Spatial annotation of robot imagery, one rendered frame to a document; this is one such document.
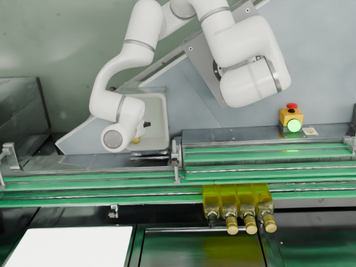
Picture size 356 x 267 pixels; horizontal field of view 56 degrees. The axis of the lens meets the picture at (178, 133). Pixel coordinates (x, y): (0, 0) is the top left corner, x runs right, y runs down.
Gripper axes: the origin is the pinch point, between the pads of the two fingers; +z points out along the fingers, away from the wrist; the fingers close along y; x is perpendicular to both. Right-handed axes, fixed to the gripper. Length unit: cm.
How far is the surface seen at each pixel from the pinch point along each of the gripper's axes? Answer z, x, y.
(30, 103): 71, 3, -70
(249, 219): -13.8, -29.9, 36.5
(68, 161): 16.8, -17.0, -30.3
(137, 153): 20.0, -15.7, -2.8
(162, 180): 4.2, -22.2, 8.3
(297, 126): 8, -5, 57
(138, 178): 6.7, -21.9, -0.9
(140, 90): 10.9, 9.9, 1.7
